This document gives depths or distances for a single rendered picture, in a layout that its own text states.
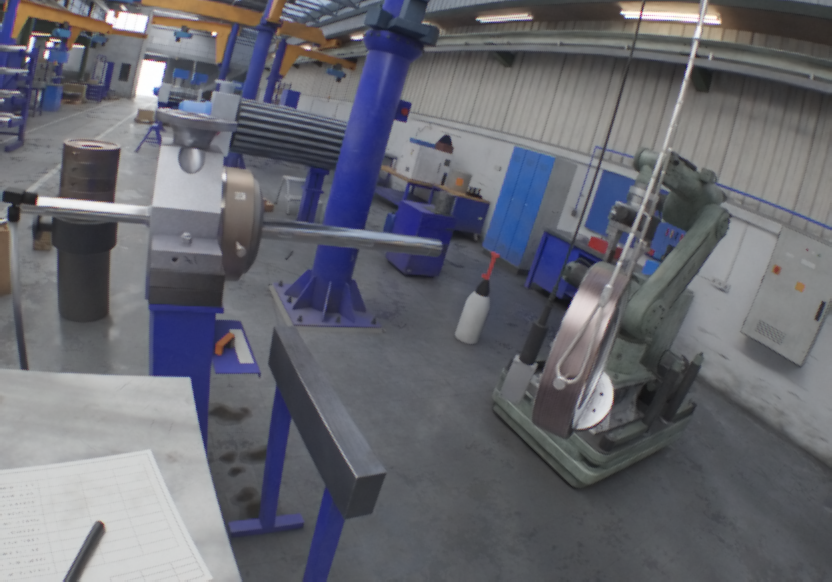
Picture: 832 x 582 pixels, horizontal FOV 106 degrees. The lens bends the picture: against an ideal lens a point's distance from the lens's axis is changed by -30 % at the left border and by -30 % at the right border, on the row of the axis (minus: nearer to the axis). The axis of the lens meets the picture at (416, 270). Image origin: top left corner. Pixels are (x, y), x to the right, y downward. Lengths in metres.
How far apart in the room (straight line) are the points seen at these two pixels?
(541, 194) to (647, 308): 4.25
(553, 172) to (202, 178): 5.61
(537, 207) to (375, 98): 3.79
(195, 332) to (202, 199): 0.36
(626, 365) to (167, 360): 2.25
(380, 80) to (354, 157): 0.57
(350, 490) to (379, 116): 2.65
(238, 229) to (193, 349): 0.36
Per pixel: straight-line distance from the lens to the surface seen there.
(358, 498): 0.98
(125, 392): 1.05
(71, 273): 2.95
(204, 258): 1.16
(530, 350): 1.20
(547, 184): 6.43
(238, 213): 1.34
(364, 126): 3.19
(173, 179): 1.28
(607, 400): 1.27
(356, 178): 3.22
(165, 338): 1.26
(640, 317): 2.40
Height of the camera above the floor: 1.51
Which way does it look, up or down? 17 degrees down
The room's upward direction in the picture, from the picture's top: 17 degrees clockwise
